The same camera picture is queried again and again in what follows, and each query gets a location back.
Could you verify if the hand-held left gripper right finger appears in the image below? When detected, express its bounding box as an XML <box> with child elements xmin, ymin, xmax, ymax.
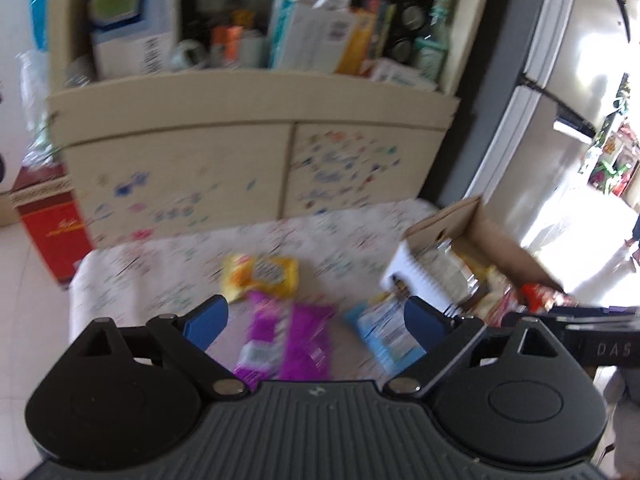
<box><xmin>382</xmin><ymin>295</ymin><xmax>559</xmax><ymax>402</ymax></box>

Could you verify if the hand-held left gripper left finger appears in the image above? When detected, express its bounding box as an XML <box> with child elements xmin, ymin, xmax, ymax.
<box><xmin>70</xmin><ymin>294</ymin><xmax>249</xmax><ymax>403</ymax></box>

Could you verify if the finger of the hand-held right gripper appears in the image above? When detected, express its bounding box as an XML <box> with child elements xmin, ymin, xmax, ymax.
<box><xmin>501</xmin><ymin>308</ymin><xmax>640</xmax><ymax>329</ymax></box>

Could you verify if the light blue snack packet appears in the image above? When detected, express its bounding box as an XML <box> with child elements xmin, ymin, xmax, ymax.
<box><xmin>344</xmin><ymin>294</ymin><xmax>429</xmax><ymax>377</ymax></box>

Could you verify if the orange snack packet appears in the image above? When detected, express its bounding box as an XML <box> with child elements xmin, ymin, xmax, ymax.
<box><xmin>520</xmin><ymin>282</ymin><xmax>577</xmax><ymax>312</ymax></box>

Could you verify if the white snack packet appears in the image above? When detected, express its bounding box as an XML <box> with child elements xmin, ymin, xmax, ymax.
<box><xmin>380</xmin><ymin>240</ymin><xmax>454</xmax><ymax>312</ymax></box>

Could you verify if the purple snack packet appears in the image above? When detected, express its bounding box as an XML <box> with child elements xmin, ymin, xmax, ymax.
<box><xmin>234</xmin><ymin>290</ymin><xmax>337</xmax><ymax>384</ymax></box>

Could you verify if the brown cardboard box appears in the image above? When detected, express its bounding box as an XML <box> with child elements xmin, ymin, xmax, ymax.
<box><xmin>404</xmin><ymin>194</ymin><xmax>569</xmax><ymax>311</ymax></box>

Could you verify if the floral tablecloth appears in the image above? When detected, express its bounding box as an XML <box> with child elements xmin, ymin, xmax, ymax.
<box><xmin>67</xmin><ymin>197</ymin><xmax>501</xmax><ymax>401</ymax></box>

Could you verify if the cream pastry snack packet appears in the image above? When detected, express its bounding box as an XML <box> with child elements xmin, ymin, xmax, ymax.
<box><xmin>447</xmin><ymin>245</ymin><xmax>502</xmax><ymax>307</ymax></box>

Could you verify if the yellow white-label snack packet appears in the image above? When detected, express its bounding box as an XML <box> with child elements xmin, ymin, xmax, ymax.
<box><xmin>220</xmin><ymin>252</ymin><xmax>301</xmax><ymax>302</ymax></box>

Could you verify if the red box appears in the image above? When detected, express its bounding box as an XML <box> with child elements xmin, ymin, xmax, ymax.
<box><xmin>10</xmin><ymin>162</ymin><xmax>94</xmax><ymax>289</ymax></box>

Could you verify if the beige cabinet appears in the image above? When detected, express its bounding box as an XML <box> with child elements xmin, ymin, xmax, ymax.
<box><xmin>45</xmin><ymin>0</ymin><xmax>499</xmax><ymax>252</ymax></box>

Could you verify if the clear plastic bag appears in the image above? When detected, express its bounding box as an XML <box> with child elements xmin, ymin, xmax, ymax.
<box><xmin>17</xmin><ymin>50</ymin><xmax>69</xmax><ymax>166</ymax></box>

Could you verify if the white flat box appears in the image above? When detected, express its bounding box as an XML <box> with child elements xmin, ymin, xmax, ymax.
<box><xmin>370</xmin><ymin>57</ymin><xmax>437</xmax><ymax>92</ymax></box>

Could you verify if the clear round container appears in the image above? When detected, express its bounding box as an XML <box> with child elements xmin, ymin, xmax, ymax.
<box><xmin>172</xmin><ymin>39</ymin><xmax>209</xmax><ymax>72</ymax></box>

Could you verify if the small orange bottle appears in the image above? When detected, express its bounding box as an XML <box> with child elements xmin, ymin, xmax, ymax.
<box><xmin>212</xmin><ymin>25</ymin><xmax>244</xmax><ymax>64</ymax></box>

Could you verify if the yellow box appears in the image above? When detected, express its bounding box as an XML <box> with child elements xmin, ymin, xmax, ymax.
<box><xmin>337</xmin><ymin>7</ymin><xmax>379</xmax><ymax>77</ymax></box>

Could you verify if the teal bottle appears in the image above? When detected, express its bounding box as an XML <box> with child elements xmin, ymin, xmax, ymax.
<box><xmin>414</xmin><ymin>0</ymin><xmax>459</xmax><ymax>84</ymax></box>

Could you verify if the white box with green print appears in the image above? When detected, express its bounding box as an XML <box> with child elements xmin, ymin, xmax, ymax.
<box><xmin>87</xmin><ymin>0</ymin><xmax>179</xmax><ymax>79</ymax></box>

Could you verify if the black jar rack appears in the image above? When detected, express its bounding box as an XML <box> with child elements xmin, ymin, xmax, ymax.
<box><xmin>387</xmin><ymin>0</ymin><xmax>441</xmax><ymax>66</ymax></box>

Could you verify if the white teal carton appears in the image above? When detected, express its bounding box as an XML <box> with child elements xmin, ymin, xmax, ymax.
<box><xmin>269</xmin><ymin>0</ymin><xmax>357</xmax><ymax>74</ymax></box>

